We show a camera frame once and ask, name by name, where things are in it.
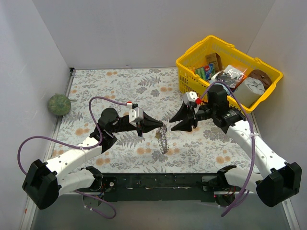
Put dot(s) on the metal disc keyring holder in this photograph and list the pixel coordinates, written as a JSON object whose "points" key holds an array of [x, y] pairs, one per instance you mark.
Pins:
{"points": [[162, 139]]}

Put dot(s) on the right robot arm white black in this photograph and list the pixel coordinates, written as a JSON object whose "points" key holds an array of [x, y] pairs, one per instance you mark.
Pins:
{"points": [[277, 179]]}

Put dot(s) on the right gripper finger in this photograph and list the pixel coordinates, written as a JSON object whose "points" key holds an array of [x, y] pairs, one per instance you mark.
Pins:
{"points": [[184, 125], [181, 114]]}

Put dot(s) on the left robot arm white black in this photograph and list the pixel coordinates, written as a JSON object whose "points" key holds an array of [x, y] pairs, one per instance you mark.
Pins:
{"points": [[46, 181]]}

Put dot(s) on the brown cardboard box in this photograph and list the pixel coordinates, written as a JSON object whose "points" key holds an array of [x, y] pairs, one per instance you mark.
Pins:
{"points": [[214, 59]]}

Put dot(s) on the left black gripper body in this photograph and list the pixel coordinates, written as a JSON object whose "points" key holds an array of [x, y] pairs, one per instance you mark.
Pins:
{"points": [[140, 126]]}

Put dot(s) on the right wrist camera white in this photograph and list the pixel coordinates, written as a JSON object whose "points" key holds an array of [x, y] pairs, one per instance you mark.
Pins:
{"points": [[191, 100]]}

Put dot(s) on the silver foil packet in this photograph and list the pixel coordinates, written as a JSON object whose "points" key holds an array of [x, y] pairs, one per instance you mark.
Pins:
{"points": [[231, 76]]}

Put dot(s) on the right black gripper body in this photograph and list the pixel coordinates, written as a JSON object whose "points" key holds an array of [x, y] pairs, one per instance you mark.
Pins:
{"points": [[193, 118]]}

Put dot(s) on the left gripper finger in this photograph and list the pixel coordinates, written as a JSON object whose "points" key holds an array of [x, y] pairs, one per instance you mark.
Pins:
{"points": [[148, 128], [147, 120]]}

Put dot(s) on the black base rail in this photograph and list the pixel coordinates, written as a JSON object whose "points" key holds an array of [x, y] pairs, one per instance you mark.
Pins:
{"points": [[162, 187]]}

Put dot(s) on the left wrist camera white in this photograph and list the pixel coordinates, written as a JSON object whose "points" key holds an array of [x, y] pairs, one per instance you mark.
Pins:
{"points": [[135, 113]]}

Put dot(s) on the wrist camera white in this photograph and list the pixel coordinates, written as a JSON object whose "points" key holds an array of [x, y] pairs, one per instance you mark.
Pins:
{"points": [[135, 113], [191, 100]]}

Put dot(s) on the green blue sponge pack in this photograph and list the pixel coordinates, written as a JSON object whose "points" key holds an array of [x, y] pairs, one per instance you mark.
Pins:
{"points": [[205, 72]]}

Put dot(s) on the floral table mat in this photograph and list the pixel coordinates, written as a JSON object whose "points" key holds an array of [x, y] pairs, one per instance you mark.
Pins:
{"points": [[205, 149]]}

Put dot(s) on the brown round disc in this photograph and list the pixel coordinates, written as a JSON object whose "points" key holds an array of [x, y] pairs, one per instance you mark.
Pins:
{"points": [[262, 77]]}

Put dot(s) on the yellow plastic basket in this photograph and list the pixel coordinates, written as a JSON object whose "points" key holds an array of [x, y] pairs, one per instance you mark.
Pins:
{"points": [[195, 57]]}

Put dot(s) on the green felt ball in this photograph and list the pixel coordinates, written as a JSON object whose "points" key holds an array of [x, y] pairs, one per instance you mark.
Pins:
{"points": [[59, 105]]}

